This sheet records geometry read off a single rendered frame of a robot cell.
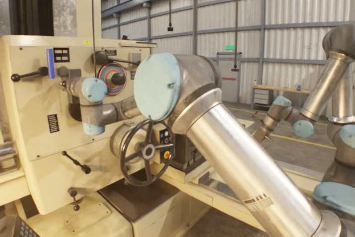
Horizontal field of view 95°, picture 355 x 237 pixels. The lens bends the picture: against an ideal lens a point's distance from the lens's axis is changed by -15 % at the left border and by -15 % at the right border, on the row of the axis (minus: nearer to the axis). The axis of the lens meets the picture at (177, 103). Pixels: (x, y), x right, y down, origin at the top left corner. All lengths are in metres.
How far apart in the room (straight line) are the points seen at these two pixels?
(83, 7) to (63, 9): 0.17
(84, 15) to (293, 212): 1.74
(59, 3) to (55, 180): 1.24
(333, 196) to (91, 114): 0.66
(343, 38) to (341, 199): 0.59
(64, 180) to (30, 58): 0.60
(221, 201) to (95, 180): 0.98
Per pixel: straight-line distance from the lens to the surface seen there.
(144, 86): 0.34
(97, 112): 0.66
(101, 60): 0.97
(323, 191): 0.47
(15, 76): 0.89
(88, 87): 0.62
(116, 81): 0.98
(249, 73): 8.50
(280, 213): 0.32
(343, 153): 0.94
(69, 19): 1.71
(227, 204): 1.66
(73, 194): 1.12
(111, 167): 1.21
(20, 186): 1.38
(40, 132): 0.98
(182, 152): 1.51
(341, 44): 0.86
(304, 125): 0.85
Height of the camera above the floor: 1.77
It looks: 13 degrees down
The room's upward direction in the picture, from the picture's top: straight up
